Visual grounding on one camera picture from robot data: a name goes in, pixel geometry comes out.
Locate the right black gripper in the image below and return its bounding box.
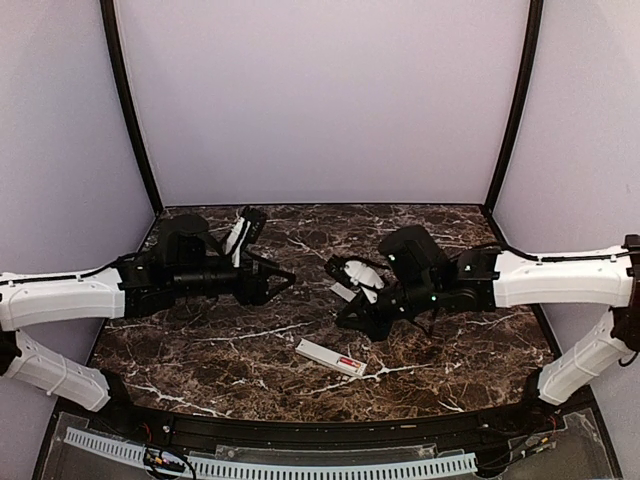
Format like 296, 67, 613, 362
334, 274, 440, 342

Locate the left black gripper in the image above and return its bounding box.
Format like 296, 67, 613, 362
170, 246, 296, 304

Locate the red battery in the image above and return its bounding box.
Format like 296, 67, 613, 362
338, 357, 362, 370

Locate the white battery cover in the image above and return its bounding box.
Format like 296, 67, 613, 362
330, 282, 356, 302

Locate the white remote control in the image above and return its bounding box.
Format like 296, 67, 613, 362
295, 339, 367, 378

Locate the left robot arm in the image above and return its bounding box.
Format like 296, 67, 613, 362
1, 207, 296, 436

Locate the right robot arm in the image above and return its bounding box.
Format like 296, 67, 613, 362
325, 225, 639, 434

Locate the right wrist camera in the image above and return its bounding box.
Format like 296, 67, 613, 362
325, 256, 385, 304

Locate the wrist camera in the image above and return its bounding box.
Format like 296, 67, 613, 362
325, 256, 385, 304
222, 206, 267, 268

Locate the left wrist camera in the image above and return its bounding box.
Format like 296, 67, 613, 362
222, 206, 267, 268

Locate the white slotted cable duct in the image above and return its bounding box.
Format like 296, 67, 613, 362
64, 427, 477, 479

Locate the black front rail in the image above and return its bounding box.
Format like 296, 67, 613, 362
129, 404, 523, 450

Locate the left black frame post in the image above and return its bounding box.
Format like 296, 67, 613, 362
99, 0, 164, 216

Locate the black frame post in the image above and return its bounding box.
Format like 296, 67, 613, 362
484, 0, 544, 215
99, 0, 164, 216

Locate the right black frame post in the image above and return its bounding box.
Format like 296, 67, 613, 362
484, 0, 544, 215

